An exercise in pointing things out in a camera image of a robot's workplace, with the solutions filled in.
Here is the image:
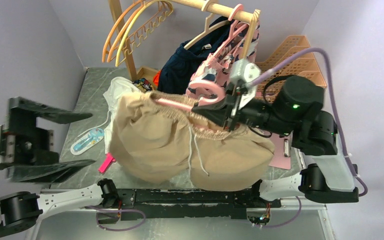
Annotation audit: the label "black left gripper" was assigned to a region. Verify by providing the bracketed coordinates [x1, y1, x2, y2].
[0, 96, 99, 182]

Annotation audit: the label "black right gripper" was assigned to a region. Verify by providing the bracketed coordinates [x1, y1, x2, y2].
[193, 81, 298, 137]

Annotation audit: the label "pink notched hanger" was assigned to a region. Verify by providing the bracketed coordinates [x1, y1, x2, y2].
[153, 79, 226, 112]

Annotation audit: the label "beige drawstring shorts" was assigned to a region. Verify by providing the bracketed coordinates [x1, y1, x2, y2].
[109, 91, 275, 192]

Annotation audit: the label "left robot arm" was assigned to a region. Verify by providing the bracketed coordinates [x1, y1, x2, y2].
[0, 96, 119, 238]

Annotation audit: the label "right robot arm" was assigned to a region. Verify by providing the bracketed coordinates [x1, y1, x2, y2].
[191, 75, 359, 207]

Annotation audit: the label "cream hanger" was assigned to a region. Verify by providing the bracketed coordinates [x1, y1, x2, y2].
[183, 13, 230, 50]

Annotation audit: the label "pink hanger with garment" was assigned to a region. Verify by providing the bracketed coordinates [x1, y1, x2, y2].
[213, 3, 248, 57]

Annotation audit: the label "yellow hanger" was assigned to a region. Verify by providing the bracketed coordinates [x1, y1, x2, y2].
[115, 0, 160, 67]

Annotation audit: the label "orange hanger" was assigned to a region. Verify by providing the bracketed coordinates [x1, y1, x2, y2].
[101, 0, 145, 63]

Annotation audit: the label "pink shark print garment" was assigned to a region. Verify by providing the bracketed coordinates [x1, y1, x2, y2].
[190, 22, 260, 88]

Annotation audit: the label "blue toothbrush blister pack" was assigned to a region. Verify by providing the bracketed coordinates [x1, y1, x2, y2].
[70, 127, 105, 156]

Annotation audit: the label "pink clothes clip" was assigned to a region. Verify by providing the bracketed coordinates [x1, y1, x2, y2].
[98, 153, 116, 174]

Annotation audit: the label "orange mesh garment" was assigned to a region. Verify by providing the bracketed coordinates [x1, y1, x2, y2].
[152, 70, 161, 86]

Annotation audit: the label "pink clipboard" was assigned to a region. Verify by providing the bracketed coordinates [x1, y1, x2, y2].
[269, 134, 291, 170]

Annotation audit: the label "colourful patterned garment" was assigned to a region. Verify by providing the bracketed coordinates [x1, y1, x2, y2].
[133, 78, 154, 93]

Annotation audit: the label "white garment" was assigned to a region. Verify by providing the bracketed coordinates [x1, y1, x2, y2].
[103, 76, 141, 153]

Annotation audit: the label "peach mesh file organizer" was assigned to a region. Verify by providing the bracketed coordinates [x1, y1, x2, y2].
[255, 35, 327, 100]

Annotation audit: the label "wooden clothes rack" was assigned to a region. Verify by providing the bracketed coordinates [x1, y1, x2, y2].
[122, 0, 261, 81]

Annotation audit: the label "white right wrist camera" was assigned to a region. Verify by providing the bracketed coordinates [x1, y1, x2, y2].
[229, 58, 261, 110]

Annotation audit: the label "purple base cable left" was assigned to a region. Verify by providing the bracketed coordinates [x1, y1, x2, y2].
[89, 206, 147, 232]

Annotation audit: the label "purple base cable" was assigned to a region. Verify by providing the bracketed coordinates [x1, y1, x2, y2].
[89, 206, 147, 232]
[261, 196, 303, 229]

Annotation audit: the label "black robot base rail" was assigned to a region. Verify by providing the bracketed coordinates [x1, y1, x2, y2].
[98, 179, 281, 220]

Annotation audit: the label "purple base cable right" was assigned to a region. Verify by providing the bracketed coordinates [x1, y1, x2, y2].
[261, 196, 303, 229]

